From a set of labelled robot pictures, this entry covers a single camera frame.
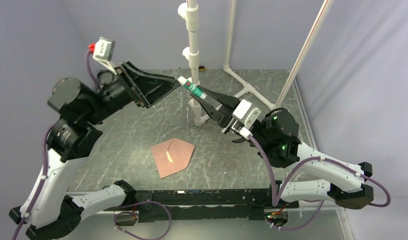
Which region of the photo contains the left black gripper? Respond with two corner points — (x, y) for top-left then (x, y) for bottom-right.
(84, 59), (182, 124)

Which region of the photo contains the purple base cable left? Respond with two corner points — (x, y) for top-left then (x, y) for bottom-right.
(113, 200), (173, 240)

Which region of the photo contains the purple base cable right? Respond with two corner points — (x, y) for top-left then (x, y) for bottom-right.
(264, 199), (326, 232)

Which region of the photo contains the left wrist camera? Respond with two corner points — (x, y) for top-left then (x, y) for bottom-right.
(88, 37), (117, 75)

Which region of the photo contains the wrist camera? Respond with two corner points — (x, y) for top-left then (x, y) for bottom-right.
(230, 99), (262, 140)
(88, 37), (117, 75)

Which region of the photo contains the pink brown envelope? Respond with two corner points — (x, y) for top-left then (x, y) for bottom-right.
(150, 138), (195, 179)

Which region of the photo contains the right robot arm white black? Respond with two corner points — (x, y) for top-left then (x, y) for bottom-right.
(188, 85), (374, 210)

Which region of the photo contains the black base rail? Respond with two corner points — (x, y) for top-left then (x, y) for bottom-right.
(102, 188), (299, 223)

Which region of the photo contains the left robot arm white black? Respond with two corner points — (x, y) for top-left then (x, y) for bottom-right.
(9, 62), (180, 240)

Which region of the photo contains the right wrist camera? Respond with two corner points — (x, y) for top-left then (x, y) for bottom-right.
(230, 99), (262, 140)

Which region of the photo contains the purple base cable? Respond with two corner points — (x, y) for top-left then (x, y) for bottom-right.
(113, 200), (173, 240)
(264, 199), (326, 232)

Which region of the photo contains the cream paper letter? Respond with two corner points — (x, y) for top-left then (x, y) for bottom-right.
(166, 151), (174, 163)

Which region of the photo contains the green glue stick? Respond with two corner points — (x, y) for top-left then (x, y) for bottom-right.
(177, 76), (207, 100)

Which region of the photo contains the white PVC pipe frame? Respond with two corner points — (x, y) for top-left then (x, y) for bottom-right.
(177, 0), (335, 110)

